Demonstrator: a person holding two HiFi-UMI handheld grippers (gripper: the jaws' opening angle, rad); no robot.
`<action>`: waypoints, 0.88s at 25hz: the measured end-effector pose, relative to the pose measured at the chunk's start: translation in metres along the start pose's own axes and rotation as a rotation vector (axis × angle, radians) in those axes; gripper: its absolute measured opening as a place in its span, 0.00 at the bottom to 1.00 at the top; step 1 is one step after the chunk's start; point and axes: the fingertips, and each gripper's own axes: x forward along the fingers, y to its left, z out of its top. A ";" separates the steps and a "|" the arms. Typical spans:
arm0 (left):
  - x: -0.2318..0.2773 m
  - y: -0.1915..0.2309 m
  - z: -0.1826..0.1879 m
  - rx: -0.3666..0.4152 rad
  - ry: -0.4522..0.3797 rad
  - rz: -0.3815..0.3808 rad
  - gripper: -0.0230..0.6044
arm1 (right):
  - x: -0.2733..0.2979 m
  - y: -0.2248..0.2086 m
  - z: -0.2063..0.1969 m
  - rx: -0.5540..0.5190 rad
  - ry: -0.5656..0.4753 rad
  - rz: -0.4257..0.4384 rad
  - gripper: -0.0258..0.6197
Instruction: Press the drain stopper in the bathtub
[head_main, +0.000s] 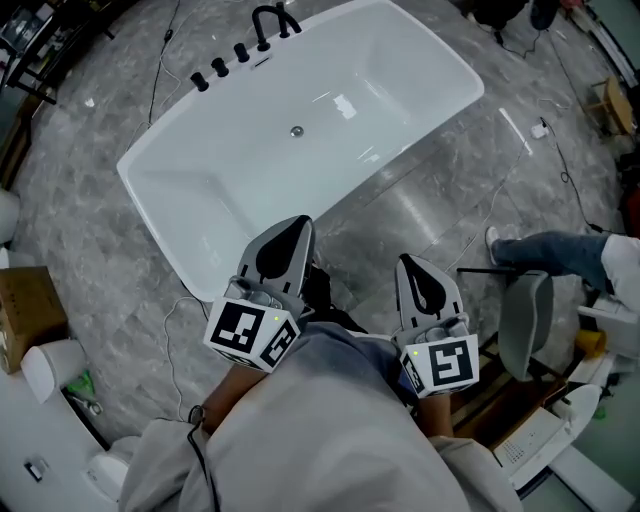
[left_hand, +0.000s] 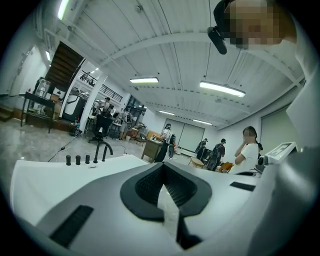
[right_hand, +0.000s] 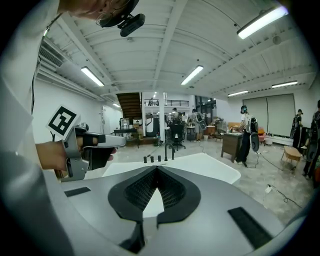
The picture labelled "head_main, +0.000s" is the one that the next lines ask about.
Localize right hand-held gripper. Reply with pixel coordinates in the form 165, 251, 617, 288
391, 253, 482, 400

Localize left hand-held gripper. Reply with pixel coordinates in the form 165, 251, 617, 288
202, 214, 317, 374

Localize person's right forearm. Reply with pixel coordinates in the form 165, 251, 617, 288
415, 387, 457, 442

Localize person's left forearm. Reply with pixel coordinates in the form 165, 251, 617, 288
202, 362, 267, 436

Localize white bathtub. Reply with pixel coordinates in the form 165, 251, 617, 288
115, 0, 485, 304

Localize person's black trousers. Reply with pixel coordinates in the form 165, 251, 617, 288
299, 264, 370, 336

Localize grey shell chair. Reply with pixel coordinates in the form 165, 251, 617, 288
457, 267, 567, 384

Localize person's pale sweatshirt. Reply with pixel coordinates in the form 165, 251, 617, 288
117, 322, 526, 512

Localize white perforated box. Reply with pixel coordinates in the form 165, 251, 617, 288
492, 404, 577, 489

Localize green plastic bag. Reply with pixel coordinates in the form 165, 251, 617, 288
66, 369, 97, 402

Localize black hand shower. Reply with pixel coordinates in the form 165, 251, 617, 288
273, 1, 293, 40

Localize black curved faucet spout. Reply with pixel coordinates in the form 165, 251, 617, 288
251, 4, 302, 53

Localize closed cardboard box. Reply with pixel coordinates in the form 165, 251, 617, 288
0, 266, 69, 375

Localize small wooden stool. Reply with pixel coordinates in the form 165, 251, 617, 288
584, 74, 636, 136

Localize wooden framed glass cabinet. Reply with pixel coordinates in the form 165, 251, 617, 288
0, 94, 37, 190

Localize white display platform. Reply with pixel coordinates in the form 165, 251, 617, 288
0, 239, 132, 512

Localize black metal shelf rack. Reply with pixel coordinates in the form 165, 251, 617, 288
0, 0, 117, 107

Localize black adapter cable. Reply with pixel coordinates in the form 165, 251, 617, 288
539, 117, 609, 234

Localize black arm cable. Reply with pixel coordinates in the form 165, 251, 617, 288
187, 404, 222, 512

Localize white power strip cord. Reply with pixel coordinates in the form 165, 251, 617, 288
127, 62, 184, 147

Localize black floor cable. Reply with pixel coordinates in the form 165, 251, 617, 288
147, 0, 182, 129

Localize small black and white switch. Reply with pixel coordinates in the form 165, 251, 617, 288
23, 456, 50, 482

